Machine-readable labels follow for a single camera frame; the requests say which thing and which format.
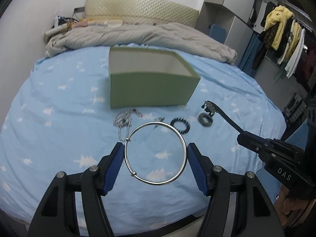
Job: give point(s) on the black hair clip silver ornament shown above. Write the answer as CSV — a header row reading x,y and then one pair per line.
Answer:
x,y
211,109

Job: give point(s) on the person's right hand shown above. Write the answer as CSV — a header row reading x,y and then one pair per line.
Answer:
x,y
297,216

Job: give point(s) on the green cardboard box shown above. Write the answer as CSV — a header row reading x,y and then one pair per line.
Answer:
x,y
149,77

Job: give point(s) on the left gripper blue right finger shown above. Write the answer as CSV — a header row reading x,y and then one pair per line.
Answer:
x,y
201,167

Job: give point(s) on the grey duvet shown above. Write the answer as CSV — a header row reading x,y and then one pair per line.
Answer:
x,y
172,35

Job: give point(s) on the pillows with yellow trim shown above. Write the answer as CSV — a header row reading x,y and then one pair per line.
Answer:
x,y
98,22

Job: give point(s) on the cream quilted headboard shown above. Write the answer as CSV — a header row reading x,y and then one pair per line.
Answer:
x,y
141,12

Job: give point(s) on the blue chair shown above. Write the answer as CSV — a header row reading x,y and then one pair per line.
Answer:
x,y
217,33

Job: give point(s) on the light blue star bedsheet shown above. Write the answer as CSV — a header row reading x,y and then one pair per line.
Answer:
x,y
61,120

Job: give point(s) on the silver bangle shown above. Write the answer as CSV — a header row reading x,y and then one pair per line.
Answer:
x,y
155,153

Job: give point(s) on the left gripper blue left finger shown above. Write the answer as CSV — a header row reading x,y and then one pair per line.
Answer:
x,y
109,168

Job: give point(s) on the white hanging garment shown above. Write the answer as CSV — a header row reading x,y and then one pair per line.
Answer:
x,y
294,59

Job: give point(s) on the white rolled paper tube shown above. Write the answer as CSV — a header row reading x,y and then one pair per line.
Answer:
x,y
57,30

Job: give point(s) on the grey wardrobe cabinet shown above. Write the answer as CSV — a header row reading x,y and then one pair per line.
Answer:
x,y
230,15

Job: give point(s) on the blue curtain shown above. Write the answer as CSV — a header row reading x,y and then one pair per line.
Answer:
x,y
247,59

